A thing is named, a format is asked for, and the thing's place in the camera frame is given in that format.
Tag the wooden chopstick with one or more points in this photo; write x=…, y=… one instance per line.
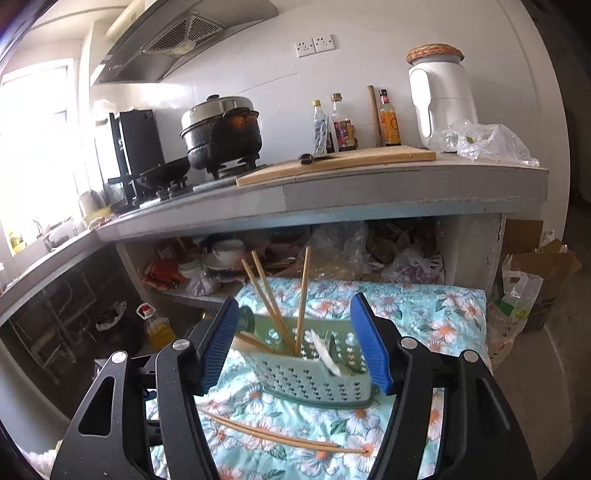
x=270, y=287
x=268, y=307
x=303, y=300
x=286, y=441

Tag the gas stove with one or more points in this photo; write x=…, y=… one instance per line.
x=203, y=184

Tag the clear glass bottle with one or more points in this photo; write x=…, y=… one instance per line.
x=319, y=129

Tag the white wall socket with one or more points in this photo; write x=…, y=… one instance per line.
x=325, y=43
x=305, y=49

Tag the fluffy white and green rug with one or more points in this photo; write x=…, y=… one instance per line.
x=37, y=464

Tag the dark sauce bottle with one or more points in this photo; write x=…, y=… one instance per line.
x=342, y=129

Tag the white plastic shopping bag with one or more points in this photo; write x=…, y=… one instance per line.
x=515, y=314

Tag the black stove side panel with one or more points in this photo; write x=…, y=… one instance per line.
x=138, y=138

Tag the plastic bag of food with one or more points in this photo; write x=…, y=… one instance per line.
x=203, y=285

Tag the window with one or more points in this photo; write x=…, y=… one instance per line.
x=37, y=147

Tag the cooking oil bottle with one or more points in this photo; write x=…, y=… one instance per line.
x=157, y=330

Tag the floral blanket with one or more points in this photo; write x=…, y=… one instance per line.
x=415, y=318

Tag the metal shelf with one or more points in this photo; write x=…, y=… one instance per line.
x=184, y=294

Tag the amber bottle yellow label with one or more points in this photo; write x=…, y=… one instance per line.
x=391, y=124

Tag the crumpled clear plastic bag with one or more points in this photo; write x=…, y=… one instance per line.
x=346, y=249

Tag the white kitchen appliance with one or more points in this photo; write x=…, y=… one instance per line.
x=448, y=101

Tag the yellow basin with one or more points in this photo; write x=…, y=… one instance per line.
x=99, y=213

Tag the wicker lid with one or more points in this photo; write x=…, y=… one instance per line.
x=434, y=53

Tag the black wok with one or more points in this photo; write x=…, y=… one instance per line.
x=166, y=171

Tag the cream plastic spoon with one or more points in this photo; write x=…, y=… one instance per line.
x=251, y=342

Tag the steel range hood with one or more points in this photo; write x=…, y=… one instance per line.
x=184, y=41

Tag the metal drain pipes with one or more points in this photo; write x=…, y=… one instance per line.
x=44, y=341

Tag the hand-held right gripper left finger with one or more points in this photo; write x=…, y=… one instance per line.
x=217, y=346

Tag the wooden cutting board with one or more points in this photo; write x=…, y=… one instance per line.
x=346, y=161

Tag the cardboard box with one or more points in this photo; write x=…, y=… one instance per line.
x=549, y=277

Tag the stack of white plates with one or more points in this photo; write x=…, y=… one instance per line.
x=219, y=264

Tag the wooden rolling pin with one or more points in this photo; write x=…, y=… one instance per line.
x=375, y=115

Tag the green-rimmed white bowl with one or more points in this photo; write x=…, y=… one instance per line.
x=190, y=268

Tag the black trash bag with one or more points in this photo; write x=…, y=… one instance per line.
x=111, y=318

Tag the black pot with steel lid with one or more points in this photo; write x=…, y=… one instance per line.
x=221, y=134

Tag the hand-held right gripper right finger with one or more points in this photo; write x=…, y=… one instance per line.
x=374, y=350

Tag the orange snack packets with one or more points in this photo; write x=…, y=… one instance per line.
x=164, y=272

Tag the white plastic spoon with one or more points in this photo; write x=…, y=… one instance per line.
x=323, y=350

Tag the green star-holed utensil basket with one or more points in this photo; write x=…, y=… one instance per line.
x=300, y=378

